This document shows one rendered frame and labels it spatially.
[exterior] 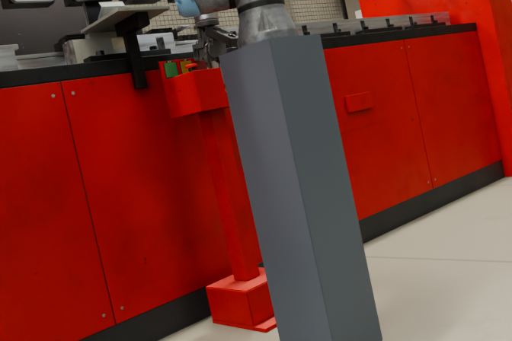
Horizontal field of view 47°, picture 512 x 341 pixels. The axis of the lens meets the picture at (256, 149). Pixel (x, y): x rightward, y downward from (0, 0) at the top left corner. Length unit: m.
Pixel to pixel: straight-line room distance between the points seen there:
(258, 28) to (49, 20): 1.32
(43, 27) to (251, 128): 1.33
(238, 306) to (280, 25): 0.86
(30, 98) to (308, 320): 0.96
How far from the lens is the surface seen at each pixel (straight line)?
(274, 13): 1.40
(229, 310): 1.85
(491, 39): 3.47
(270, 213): 1.41
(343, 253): 1.43
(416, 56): 2.96
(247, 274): 1.85
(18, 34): 2.49
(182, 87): 1.76
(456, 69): 3.25
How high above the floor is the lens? 0.60
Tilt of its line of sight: 3 degrees down
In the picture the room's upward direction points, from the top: 12 degrees counter-clockwise
